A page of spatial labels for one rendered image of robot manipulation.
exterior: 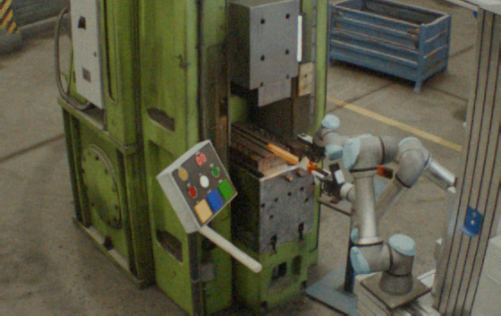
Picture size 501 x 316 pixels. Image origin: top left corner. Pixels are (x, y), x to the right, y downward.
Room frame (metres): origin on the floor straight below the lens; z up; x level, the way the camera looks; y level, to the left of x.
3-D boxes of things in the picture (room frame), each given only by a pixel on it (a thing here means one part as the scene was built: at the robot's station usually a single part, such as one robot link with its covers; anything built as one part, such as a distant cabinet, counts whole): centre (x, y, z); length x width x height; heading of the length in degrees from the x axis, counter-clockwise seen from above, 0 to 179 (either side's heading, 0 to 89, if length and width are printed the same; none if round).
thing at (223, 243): (2.83, 0.10, 0.62); 0.44 x 0.05 x 0.05; 39
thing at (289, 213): (3.32, -0.02, 0.69); 0.56 x 0.38 x 0.45; 39
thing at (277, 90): (3.28, 0.01, 1.32); 0.42 x 0.20 x 0.10; 39
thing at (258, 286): (3.32, -0.02, 0.23); 0.55 x 0.37 x 0.47; 39
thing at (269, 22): (3.31, -0.02, 1.56); 0.42 x 0.39 x 0.40; 39
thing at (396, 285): (2.25, -0.61, 0.87); 0.15 x 0.15 x 0.10
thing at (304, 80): (3.41, -0.28, 1.27); 0.09 x 0.02 x 0.17; 129
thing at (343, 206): (3.24, -0.60, 0.67); 0.40 x 0.30 x 0.02; 137
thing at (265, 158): (3.28, 0.01, 0.96); 0.42 x 0.20 x 0.09; 39
